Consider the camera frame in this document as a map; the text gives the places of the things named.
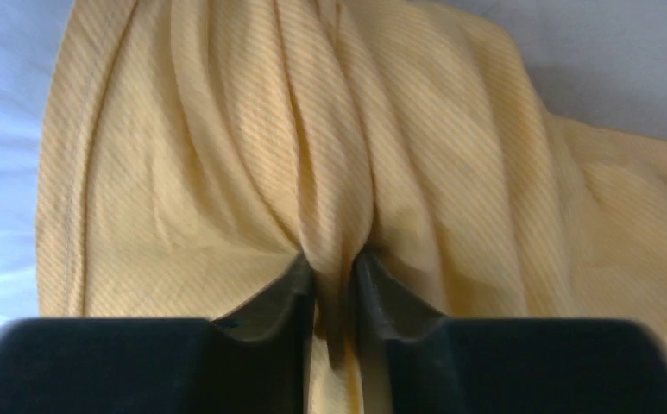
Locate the white pillow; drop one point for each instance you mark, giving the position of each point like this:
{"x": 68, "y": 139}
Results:
{"x": 30, "y": 36}

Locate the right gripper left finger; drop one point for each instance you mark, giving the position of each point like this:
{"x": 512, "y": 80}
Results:
{"x": 255, "y": 359}

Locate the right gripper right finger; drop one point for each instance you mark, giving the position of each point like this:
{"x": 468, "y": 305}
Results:
{"x": 415, "y": 359}

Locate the orange cartoon pillowcase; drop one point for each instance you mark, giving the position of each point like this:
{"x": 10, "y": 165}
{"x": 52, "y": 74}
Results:
{"x": 190, "y": 149}

